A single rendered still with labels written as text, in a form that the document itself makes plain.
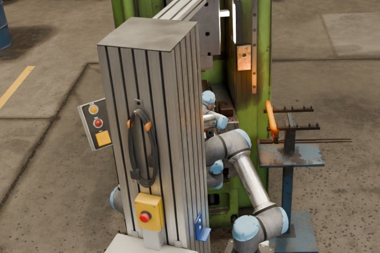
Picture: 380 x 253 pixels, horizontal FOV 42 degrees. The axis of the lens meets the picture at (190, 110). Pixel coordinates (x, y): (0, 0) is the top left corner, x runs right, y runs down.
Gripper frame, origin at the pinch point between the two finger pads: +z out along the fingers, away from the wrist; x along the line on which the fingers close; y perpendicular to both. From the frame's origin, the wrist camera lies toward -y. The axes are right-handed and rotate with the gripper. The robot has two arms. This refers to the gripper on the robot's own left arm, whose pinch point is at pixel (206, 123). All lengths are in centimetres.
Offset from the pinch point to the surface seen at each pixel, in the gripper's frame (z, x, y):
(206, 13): -46, 5, -46
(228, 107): 11.3, 16.9, -16.2
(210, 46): -28.6, 6.6, -36.5
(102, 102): -13, -61, -14
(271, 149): 27, 42, 9
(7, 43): 284, -231, -312
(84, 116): -13, -71, -6
